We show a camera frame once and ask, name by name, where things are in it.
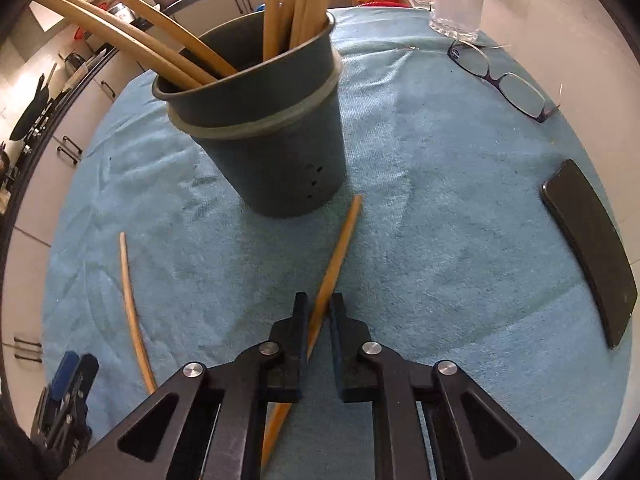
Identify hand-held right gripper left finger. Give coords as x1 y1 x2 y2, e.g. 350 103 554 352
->
59 291 309 480

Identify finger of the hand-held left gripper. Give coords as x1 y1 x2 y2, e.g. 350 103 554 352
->
40 351 100 411

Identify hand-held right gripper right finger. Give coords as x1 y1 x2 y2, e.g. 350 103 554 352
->
329 292 576 480

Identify dark grey utensil holder cup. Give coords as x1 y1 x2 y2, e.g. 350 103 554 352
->
151 10 348 219

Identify blue towel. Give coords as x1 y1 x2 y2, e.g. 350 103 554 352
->
42 6 632 480

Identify beige base cabinets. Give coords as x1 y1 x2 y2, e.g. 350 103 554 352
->
0 0 361 361

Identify black wok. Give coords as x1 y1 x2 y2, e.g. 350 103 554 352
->
9 74 56 142

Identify black smartphone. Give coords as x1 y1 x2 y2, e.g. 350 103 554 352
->
540 159 638 350

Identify purple-framed eyeglasses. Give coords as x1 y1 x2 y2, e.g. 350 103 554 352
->
446 40 561 124

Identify clear glass mug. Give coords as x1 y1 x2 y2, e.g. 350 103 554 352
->
404 0 488 43

